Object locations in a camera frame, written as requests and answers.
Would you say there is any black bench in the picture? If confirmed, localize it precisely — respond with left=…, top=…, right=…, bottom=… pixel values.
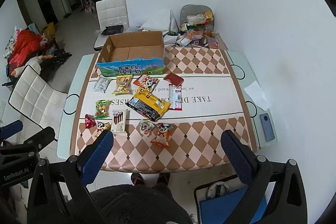
left=3, top=38, right=72, bottom=86

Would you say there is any pile of snack packets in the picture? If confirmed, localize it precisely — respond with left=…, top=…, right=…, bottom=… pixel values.
left=180, top=11, right=220, bottom=49

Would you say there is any clear plastic bag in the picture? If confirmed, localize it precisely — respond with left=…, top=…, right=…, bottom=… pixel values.
left=123, top=26, right=142, bottom=34

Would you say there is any yellow bag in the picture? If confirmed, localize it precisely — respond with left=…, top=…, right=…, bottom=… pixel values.
left=42, top=22, right=56, bottom=37

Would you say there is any blue clear snack packet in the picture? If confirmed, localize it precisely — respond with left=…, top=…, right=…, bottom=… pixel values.
left=93, top=76, right=111, bottom=93

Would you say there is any cardboard box blue front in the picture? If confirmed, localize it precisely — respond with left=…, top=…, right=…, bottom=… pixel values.
left=97, top=30, right=165, bottom=76

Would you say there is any round white object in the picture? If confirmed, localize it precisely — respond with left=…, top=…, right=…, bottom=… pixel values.
left=205, top=182, right=230, bottom=199

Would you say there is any black flat bag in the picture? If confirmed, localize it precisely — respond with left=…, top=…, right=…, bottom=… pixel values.
left=105, top=25, right=124, bottom=36

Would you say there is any orange panda snack packet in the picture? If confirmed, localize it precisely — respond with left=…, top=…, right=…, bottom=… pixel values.
left=150, top=123, right=174, bottom=149

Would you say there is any small yellow panda snack packet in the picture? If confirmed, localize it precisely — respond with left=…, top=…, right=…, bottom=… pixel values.
left=95, top=121, right=112, bottom=138

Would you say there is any dark red snack packet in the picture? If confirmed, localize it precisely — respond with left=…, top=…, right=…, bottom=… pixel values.
left=163, top=72, right=184, bottom=86

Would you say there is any large yellow black snack packet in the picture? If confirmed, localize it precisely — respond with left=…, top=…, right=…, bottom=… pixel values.
left=126, top=88, right=171, bottom=122

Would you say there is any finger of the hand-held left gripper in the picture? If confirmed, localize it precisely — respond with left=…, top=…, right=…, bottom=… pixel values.
left=0, top=120, right=24, bottom=140
left=15, top=126, right=56, bottom=155

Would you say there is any green candy packet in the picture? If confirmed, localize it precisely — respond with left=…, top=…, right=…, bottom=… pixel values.
left=94, top=99, right=110, bottom=119

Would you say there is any white goose plush toy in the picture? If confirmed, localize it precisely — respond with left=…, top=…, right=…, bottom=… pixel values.
left=13, top=54, right=54, bottom=76

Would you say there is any small white panda snack packet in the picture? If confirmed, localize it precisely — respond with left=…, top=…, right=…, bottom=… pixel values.
left=139, top=119, right=155, bottom=138

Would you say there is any pile of clothes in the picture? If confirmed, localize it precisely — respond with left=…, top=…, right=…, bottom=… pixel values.
left=3, top=27, right=21, bottom=75

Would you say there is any blue cushion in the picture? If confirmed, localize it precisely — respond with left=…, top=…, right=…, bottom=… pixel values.
left=199, top=186, right=268, bottom=224

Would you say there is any small red snack packet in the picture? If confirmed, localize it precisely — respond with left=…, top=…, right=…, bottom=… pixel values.
left=84, top=114, right=95, bottom=129

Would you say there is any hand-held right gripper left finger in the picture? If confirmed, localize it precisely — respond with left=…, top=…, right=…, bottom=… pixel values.
left=27, top=130, right=114, bottom=224

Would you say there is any grey chair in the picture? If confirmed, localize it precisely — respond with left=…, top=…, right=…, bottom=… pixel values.
left=181, top=5, right=214, bottom=30

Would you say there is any red black slipper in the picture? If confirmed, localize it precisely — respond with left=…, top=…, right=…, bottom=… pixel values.
left=131, top=173, right=145, bottom=186
left=157, top=173, right=171, bottom=185

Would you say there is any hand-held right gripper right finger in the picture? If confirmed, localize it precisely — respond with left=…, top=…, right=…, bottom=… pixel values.
left=221, top=130, right=308, bottom=224

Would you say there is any red white strip snack packet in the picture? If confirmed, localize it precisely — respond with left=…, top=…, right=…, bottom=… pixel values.
left=168, top=84, right=183, bottom=111

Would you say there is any person's dark fleece clothing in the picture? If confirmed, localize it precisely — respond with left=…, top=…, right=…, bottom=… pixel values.
left=66, top=184, right=193, bottom=224

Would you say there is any white paper tissue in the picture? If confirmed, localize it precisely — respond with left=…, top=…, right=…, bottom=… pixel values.
left=244, top=82, right=271, bottom=111

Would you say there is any red panda snack packet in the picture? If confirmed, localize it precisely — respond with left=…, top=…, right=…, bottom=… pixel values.
left=133, top=73, right=160, bottom=90

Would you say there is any white wafer stick box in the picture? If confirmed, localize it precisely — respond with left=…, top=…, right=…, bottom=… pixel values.
left=111, top=109, right=130, bottom=135

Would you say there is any red plastic bag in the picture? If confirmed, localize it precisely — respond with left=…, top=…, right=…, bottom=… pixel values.
left=10, top=29, right=44, bottom=66

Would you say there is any blue grey smartphone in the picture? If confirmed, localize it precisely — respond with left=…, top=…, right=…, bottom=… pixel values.
left=259, top=113, right=276, bottom=142

